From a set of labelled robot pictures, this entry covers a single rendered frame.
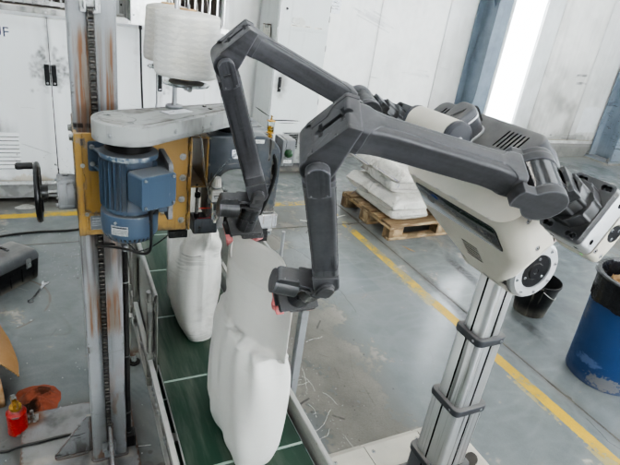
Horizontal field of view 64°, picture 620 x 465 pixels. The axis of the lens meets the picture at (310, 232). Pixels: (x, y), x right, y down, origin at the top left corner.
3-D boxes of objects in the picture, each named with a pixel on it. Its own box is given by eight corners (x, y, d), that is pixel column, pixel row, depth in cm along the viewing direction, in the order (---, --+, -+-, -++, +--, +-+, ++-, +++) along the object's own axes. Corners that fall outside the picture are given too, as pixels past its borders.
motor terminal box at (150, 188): (177, 213, 133) (178, 172, 128) (142, 222, 126) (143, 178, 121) (158, 203, 138) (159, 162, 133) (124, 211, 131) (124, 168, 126)
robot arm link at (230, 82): (237, 57, 111) (231, 40, 119) (212, 64, 111) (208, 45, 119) (271, 205, 141) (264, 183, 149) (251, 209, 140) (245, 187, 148)
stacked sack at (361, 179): (424, 193, 478) (427, 179, 472) (367, 198, 446) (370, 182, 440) (397, 178, 510) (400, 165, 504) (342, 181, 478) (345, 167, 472)
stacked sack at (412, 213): (429, 219, 447) (432, 207, 442) (388, 221, 428) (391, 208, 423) (388, 192, 500) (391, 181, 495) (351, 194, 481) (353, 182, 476)
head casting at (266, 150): (275, 214, 174) (284, 130, 162) (205, 218, 163) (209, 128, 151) (247, 184, 198) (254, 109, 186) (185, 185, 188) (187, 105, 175)
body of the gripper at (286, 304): (273, 287, 123) (284, 280, 117) (310, 283, 127) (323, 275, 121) (278, 313, 121) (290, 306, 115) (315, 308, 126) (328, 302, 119)
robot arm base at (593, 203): (580, 174, 95) (541, 226, 96) (563, 154, 90) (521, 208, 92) (622, 191, 88) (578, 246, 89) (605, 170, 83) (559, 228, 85)
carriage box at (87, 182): (190, 231, 162) (193, 136, 149) (76, 238, 148) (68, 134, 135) (174, 201, 182) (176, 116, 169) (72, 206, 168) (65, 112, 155)
